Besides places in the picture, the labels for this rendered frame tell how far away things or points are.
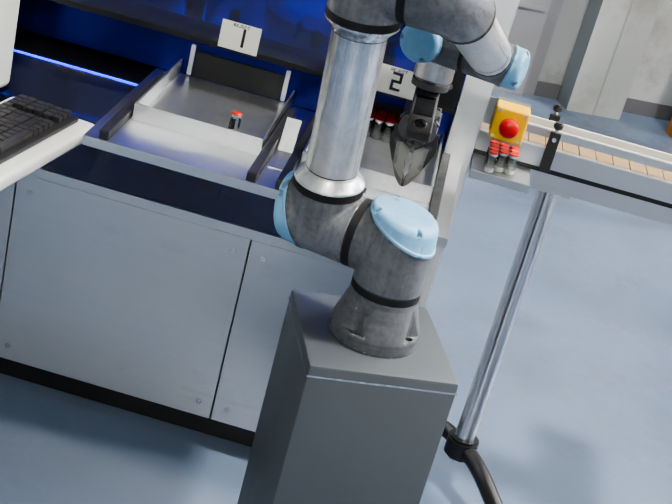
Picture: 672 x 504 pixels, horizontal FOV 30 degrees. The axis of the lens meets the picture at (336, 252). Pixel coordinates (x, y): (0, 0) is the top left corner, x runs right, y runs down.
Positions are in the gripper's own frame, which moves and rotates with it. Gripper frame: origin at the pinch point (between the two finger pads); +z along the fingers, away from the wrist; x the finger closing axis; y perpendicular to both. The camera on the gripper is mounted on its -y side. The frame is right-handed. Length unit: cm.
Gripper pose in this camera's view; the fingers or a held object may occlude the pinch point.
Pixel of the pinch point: (402, 181)
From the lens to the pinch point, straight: 237.5
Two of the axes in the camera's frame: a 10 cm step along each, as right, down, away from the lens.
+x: -9.6, -2.7, 0.4
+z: -2.3, 8.9, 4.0
